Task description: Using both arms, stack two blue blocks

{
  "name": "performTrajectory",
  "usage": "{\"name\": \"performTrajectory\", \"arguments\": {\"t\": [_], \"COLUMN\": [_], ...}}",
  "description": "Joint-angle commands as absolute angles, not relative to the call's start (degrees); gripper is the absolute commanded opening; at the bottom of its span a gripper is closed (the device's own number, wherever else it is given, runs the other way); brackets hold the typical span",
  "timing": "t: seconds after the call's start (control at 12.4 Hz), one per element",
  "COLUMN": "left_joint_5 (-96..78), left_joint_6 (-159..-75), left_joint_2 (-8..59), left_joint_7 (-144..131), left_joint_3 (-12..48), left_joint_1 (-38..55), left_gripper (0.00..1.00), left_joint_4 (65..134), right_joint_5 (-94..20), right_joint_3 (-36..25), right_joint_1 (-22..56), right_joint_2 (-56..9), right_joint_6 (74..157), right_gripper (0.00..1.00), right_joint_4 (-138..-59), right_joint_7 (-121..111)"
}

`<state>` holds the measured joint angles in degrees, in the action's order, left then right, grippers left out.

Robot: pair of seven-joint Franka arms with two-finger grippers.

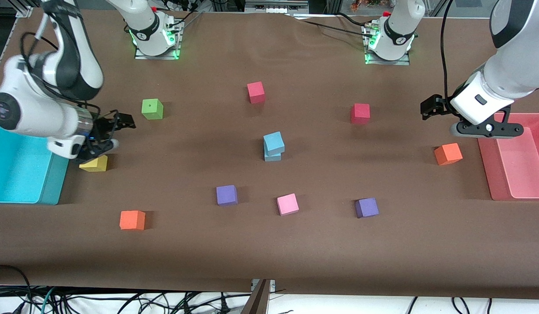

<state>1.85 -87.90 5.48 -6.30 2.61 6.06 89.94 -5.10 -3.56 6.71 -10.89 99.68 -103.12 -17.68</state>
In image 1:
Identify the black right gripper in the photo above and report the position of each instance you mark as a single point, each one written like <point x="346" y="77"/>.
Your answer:
<point x="102" y="127"/>

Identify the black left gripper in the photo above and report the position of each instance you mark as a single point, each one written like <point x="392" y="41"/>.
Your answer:
<point x="439" y="106"/>

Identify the light blue foam block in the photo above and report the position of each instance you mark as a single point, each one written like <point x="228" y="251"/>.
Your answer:
<point x="273" y="141"/>
<point x="272" y="158"/>

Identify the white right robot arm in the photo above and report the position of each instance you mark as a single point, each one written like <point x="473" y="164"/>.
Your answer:
<point x="34" y="117"/>

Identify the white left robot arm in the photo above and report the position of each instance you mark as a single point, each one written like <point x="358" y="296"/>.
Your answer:
<point x="509" y="65"/>

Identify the green foam block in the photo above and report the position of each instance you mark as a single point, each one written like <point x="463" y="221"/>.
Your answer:
<point x="152" y="109"/>

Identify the yellow foam block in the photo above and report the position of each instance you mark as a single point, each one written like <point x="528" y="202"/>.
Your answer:
<point x="95" y="165"/>

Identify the orange foam block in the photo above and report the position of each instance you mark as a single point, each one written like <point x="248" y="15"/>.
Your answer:
<point x="132" y="220"/>
<point x="448" y="154"/>

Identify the red foam block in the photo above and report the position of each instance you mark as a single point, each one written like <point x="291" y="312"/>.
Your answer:
<point x="360" y="113"/>
<point x="255" y="92"/>

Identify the red plastic bin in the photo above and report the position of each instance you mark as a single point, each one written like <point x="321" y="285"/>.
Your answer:
<point x="520" y="170"/>

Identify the cyan plastic bin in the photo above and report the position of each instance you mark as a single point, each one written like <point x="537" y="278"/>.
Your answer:
<point x="21" y="170"/>

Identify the purple foam block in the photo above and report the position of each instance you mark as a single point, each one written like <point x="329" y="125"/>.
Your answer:
<point x="366" y="208"/>
<point x="226" y="195"/>

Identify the orange background objects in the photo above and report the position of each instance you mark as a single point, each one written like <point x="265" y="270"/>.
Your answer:
<point x="365" y="3"/>

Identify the aluminium profile corner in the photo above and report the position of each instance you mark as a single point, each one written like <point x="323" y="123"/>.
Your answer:
<point x="24" y="11"/>

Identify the pink foam block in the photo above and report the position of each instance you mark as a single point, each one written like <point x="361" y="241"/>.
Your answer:
<point x="287" y="204"/>

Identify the brown table cloth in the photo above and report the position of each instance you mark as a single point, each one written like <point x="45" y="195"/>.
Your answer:
<point x="295" y="253"/>

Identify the dark metal bar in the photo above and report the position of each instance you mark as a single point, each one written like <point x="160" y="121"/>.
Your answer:
<point x="257" y="303"/>

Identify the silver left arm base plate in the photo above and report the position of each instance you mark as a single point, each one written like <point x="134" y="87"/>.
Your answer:
<point x="404" y="62"/>

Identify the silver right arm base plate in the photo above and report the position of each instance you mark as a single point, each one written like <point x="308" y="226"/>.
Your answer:
<point x="140" y="56"/>

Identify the silver aluminium frame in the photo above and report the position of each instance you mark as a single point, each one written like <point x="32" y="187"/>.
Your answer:
<point x="273" y="6"/>

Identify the small silver bracket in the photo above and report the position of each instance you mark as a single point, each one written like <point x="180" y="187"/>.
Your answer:
<point x="272" y="284"/>

